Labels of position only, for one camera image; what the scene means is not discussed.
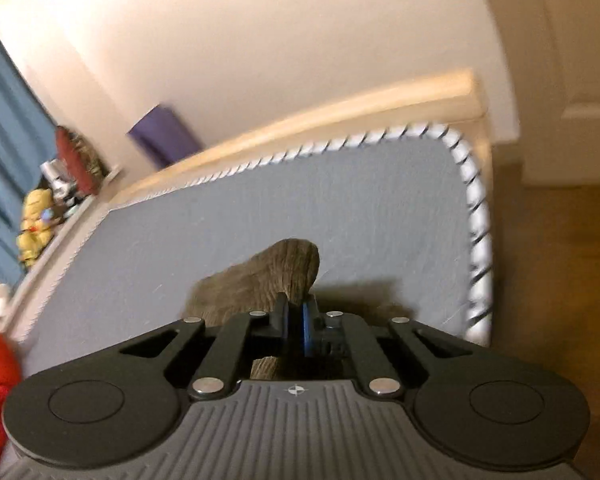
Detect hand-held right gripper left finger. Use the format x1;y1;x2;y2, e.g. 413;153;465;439
115;292;293;402

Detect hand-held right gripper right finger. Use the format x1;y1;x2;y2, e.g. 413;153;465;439
300;294;477;400

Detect olive corduroy pants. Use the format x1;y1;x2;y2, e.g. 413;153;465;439
185;237;322;382

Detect grey quilted mattress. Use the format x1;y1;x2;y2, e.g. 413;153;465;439
10;127;493;376

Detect red cushion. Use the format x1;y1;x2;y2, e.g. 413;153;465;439
55;126;107;197

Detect yellow plush toy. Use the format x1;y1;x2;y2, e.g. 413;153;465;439
17;189;57;269

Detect blue curtain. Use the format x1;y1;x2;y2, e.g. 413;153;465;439
0;30;62;287

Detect white door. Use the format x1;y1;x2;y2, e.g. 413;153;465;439
520;0;600;189

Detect light wooden bed frame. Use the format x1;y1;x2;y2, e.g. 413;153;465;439
5;67;495;348

